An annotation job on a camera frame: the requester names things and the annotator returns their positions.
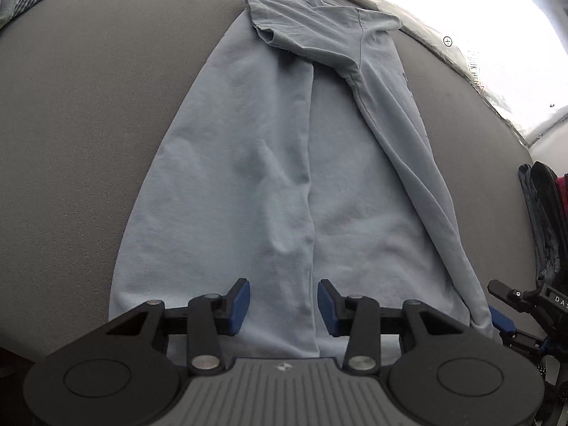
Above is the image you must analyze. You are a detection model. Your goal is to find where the light blue graphic t-shirt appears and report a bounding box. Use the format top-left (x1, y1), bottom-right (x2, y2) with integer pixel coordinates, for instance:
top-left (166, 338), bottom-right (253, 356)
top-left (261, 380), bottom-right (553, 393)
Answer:
top-left (109, 0), bottom-right (493, 358)

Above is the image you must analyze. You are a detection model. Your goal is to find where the dark folded clothes stack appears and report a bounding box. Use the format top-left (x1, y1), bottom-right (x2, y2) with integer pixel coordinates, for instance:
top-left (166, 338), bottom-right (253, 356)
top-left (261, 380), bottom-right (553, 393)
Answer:
top-left (518, 162), bottom-right (567, 294)

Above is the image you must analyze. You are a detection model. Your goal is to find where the white printed window sheet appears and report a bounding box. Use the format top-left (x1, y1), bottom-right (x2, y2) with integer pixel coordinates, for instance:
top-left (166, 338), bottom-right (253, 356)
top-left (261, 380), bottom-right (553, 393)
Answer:
top-left (358, 0), bottom-right (567, 146)

